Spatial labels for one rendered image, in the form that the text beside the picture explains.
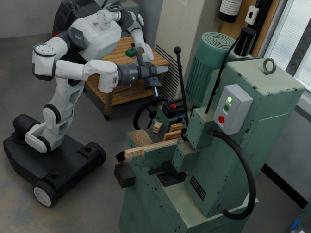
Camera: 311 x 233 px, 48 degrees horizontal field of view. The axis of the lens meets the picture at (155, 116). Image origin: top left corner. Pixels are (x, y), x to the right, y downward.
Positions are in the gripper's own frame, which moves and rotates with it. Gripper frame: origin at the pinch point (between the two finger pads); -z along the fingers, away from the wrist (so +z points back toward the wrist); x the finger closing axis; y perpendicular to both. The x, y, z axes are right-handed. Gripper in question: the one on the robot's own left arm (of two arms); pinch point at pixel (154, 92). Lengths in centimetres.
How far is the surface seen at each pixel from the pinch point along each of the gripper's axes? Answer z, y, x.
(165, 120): -22.4, 10.3, 10.1
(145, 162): -43, 10, 33
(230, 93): -36, 75, 41
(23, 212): -40, -103, 53
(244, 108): -43, 76, 39
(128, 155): -38, 9, 41
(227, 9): 64, 17, -92
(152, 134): -28.6, 7.4, 19.8
